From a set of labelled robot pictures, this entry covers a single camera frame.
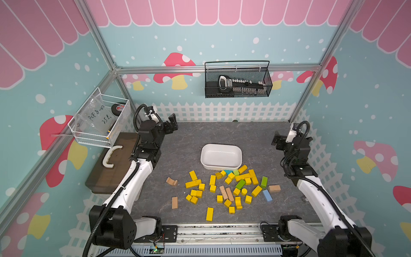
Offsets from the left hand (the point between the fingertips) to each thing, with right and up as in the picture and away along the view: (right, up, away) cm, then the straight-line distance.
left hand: (168, 118), depth 78 cm
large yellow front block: (+21, -48, +2) cm, 52 cm away
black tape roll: (-27, +5, +3) cm, 28 cm away
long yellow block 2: (+11, -35, +12) cm, 39 cm away
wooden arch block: (-1, -34, +12) cm, 36 cm away
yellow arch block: (+35, -43, +5) cm, 56 cm away
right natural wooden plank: (+31, -39, +8) cm, 51 cm away
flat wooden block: (+2, -43, +5) cm, 44 cm away
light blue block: (+52, -40, +8) cm, 66 cm away
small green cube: (+36, -30, +14) cm, 49 cm away
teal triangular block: (+31, -29, +15) cm, 45 cm away
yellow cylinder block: (+40, -28, +17) cm, 52 cm away
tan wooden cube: (+55, -37, +8) cm, 67 cm away
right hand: (+58, -7, +1) cm, 58 cm away
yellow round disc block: (+39, -38, +8) cm, 55 cm away
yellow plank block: (+11, -31, +14) cm, 36 cm away
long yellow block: (+46, -32, +14) cm, 58 cm away
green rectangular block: (+51, -34, +12) cm, 62 cm away
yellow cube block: (+16, -36, +10) cm, 41 cm away
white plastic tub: (+28, -22, +27) cm, 44 cm away
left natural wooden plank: (+28, -39, +8) cm, 49 cm away
